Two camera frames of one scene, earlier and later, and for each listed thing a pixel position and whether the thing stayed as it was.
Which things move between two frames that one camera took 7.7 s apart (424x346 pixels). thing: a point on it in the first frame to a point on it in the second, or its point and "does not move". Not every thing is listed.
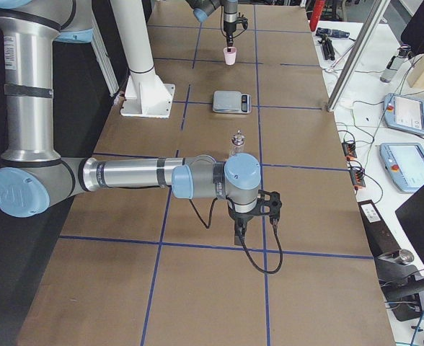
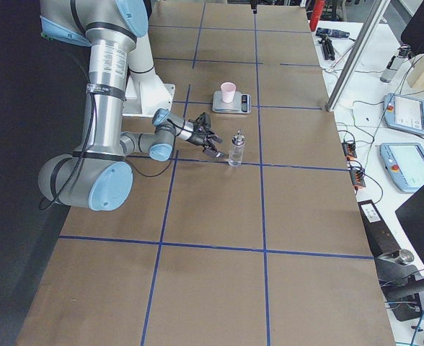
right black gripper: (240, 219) to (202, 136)
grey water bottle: (394, 64) does not move
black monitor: (422, 214) does not move
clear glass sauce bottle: (237, 143) does not move
